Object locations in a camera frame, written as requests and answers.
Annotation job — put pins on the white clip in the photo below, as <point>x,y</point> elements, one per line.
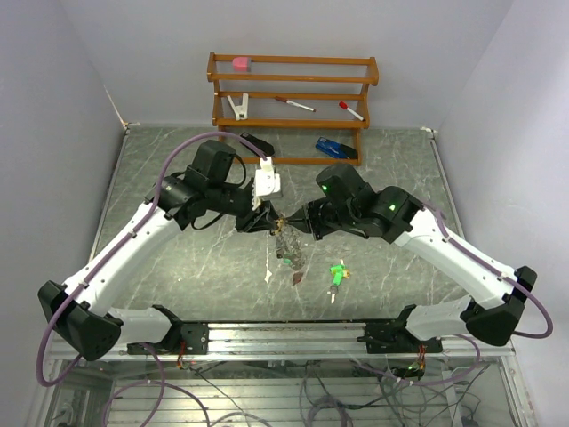
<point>240,111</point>

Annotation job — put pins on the red capped marker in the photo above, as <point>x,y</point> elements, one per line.
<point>352,112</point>

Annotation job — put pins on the blue stapler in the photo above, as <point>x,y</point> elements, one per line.
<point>336,150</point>

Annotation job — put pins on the metal key ring disc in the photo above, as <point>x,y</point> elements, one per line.
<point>288,246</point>

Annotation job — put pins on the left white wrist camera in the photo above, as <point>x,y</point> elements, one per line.
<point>266,183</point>

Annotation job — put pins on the wooden shelf rack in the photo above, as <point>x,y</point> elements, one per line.
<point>224,118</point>

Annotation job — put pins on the green tag key lower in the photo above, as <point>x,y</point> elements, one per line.
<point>334,288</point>

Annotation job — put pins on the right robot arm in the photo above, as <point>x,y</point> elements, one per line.
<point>496,292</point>

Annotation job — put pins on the pink eraser block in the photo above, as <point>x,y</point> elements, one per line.
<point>241,64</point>

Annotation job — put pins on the red white marker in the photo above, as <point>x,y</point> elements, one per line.
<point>295,104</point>

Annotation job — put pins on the red key tag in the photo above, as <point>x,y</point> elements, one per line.
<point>297,277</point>

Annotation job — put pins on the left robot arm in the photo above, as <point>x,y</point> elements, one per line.
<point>82,311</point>

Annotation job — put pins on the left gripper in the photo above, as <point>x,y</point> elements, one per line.
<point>260,220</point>

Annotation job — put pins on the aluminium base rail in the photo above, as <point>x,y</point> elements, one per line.
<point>273,341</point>

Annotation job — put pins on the yellow tag key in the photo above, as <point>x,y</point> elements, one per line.
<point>280,224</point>

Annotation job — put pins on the black stapler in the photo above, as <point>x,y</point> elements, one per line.
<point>267,148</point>

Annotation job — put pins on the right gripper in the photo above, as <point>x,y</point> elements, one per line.
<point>311,220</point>

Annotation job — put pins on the green tag key upper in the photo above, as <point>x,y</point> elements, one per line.
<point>339,270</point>

